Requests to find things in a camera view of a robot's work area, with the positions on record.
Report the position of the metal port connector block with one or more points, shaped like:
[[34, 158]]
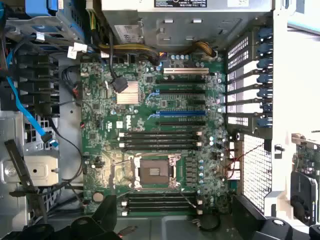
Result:
[[233, 172]]

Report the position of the blue card retention clip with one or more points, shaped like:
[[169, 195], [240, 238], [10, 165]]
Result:
[[267, 107], [265, 63], [265, 78], [265, 93], [265, 123], [265, 34], [265, 50]]

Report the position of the black plastic drive bracket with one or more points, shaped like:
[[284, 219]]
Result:
[[37, 82]]

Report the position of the black-latch RAM slot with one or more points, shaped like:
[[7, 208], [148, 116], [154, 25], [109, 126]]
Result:
[[160, 195], [160, 206], [160, 148], [160, 139]]

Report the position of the green motherboard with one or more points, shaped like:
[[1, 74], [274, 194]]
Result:
[[105, 120]]

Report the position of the blue expansion slot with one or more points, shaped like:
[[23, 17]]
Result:
[[182, 113]]

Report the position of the black thumb screw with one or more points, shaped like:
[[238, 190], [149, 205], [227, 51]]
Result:
[[278, 148]]

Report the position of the thin metal locking lever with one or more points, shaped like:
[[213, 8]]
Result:
[[155, 156]]

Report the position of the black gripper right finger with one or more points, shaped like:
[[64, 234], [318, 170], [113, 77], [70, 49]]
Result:
[[260, 225]]

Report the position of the graphics card with fan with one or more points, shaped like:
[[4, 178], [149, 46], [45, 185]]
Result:
[[303, 200]]

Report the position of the long black expansion slot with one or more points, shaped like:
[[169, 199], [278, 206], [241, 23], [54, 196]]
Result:
[[182, 80], [182, 123], [182, 92]]

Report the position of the round coin cell battery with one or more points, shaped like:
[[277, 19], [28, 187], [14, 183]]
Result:
[[98, 196]]

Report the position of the grey metal drive cage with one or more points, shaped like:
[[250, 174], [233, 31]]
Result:
[[12, 125]]

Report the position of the short black expansion slot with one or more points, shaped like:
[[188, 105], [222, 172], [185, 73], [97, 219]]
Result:
[[200, 102]]

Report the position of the white-latch RAM slot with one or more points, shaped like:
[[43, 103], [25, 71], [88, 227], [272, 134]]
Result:
[[160, 201], [160, 134], [160, 144], [160, 212]]

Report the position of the silver disk bay frame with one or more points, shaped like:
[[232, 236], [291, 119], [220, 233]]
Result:
[[37, 25]]

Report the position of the grey metal latch bracket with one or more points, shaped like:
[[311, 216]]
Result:
[[42, 170]]

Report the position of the metal CPU socket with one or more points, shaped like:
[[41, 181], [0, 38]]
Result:
[[175, 165]]

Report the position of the grey metal PC case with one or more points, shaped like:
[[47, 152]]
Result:
[[70, 117]]

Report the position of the silver finned chipset heatsink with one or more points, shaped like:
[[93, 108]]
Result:
[[130, 96]]

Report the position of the silver power supply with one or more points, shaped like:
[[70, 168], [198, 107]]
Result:
[[190, 30]]

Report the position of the white expansion slot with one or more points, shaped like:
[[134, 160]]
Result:
[[186, 71]]

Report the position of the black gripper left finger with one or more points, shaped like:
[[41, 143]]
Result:
[[100, 220]]

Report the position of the black metal strut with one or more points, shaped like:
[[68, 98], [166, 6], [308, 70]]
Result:
[[17, 162]]

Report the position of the blue drive caddy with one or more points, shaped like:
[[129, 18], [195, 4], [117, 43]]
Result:
[[40, 8]]

